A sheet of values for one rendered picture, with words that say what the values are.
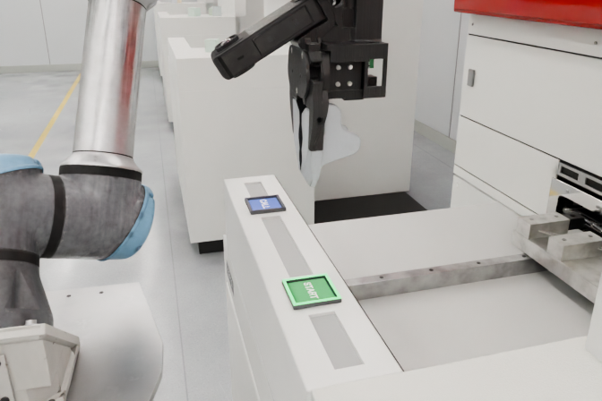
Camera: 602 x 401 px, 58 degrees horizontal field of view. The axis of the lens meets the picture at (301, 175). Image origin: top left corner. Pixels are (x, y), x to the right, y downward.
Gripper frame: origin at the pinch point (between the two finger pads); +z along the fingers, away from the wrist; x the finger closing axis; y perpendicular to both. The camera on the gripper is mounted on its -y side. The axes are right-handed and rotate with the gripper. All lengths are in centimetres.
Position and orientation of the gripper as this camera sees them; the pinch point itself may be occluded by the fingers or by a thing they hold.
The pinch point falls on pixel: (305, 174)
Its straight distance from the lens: 57.6
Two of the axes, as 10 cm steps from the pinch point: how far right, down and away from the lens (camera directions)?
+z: 0.0, 9.4, 3.5
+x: -2.6, -3.3, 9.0
